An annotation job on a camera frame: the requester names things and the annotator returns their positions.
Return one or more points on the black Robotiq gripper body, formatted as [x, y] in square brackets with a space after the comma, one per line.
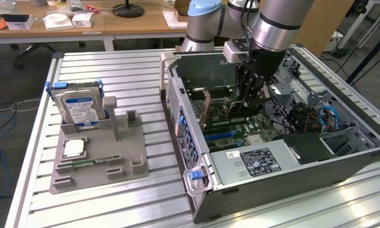
[266, 64]

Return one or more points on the black Nvidia graphics card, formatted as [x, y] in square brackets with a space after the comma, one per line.
[206, 107]

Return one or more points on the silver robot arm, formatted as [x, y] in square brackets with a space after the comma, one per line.
[279, 23]

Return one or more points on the perforated metal disk bay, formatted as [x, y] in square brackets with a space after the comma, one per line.
[287, 107]

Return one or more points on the green motherboard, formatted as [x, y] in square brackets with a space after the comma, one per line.
[259, 126]

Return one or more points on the blue expansion slot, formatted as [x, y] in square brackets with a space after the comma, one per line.
[220, 136]

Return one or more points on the wooden cabinet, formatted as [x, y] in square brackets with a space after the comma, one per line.
[323, 23]

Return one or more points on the black stand leg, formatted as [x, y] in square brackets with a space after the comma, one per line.
[355, 76]

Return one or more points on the white booklet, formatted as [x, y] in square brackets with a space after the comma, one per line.
[175, 21]

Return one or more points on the gray power supply unit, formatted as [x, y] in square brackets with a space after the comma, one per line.
[229, 171]

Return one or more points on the brown cardboard box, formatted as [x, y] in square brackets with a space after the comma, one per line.
[180, 7]

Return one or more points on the blue case latch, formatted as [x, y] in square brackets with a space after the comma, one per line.
[195, 175]

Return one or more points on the open dark gray PC case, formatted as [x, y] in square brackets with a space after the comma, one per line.
[273, 197]

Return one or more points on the wooden desk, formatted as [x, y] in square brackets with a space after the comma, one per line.
[130, 26]

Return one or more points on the black lamp base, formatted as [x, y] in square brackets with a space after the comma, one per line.
[128, 10]

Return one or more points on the hard disk with blue caddy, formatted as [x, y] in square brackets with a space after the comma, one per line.
[80, 109]

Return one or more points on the gray printed parts rack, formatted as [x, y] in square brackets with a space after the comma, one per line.
[98, 171]

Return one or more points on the green RAM stick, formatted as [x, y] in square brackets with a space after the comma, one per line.
[88, 162]

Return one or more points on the silver CPU chip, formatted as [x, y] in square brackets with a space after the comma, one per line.
[74, 148]

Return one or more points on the white labelled box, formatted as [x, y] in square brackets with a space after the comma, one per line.
[82, 20]

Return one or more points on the white box with round insert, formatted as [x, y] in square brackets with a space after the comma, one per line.
[59, 23]

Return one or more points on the black chair base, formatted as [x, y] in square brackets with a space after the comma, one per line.
[28, 51]

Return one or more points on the gray cup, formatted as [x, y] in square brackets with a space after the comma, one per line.
[38, 2]

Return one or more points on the black topped white box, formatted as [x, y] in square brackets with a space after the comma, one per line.
[19, 23]

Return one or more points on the gray wrist camera box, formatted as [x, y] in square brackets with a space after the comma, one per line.
[233, 51]

